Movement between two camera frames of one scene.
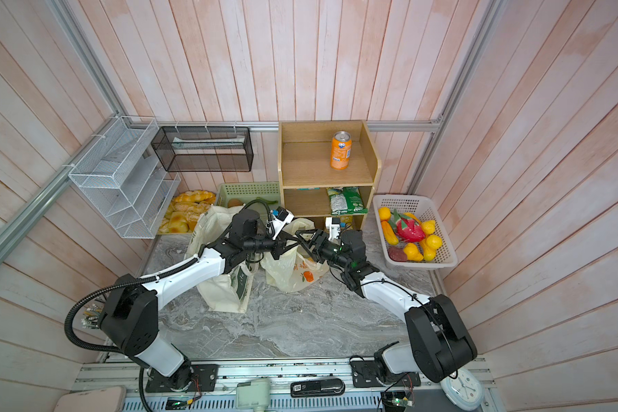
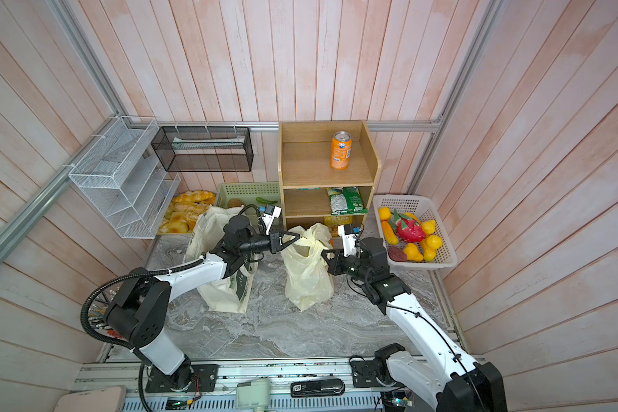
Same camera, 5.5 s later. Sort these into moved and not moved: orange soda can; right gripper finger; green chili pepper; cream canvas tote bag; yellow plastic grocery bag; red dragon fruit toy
Moved: right gripper finger; yellow plastic grocery bag
Not moved: green chili pepper; orange soda can; red dragon fruit toy; cream canvas tote bag
